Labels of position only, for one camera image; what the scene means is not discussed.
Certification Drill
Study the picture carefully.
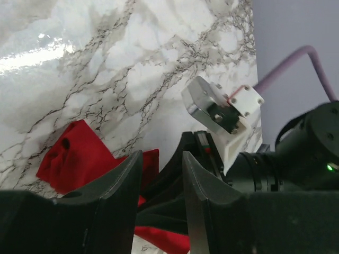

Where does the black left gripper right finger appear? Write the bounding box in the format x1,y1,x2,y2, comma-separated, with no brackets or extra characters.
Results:
183,152,338,253

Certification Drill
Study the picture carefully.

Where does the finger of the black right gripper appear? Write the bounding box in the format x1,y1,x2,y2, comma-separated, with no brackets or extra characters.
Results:
136,132,198,234

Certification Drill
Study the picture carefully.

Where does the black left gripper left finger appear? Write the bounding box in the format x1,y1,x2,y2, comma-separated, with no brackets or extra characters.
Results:
1,151,143,253

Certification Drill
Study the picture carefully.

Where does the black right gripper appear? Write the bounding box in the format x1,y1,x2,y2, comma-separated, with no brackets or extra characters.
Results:
194,131,284,192

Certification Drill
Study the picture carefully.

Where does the red cloth napkin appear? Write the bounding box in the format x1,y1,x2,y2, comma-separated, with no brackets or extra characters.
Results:
36,120,190,254

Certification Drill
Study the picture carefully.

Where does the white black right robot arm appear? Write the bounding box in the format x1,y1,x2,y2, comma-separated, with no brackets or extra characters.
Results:
136,102,338,234

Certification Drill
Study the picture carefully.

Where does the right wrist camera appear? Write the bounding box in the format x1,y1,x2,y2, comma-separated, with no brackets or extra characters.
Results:
181,76,264,175

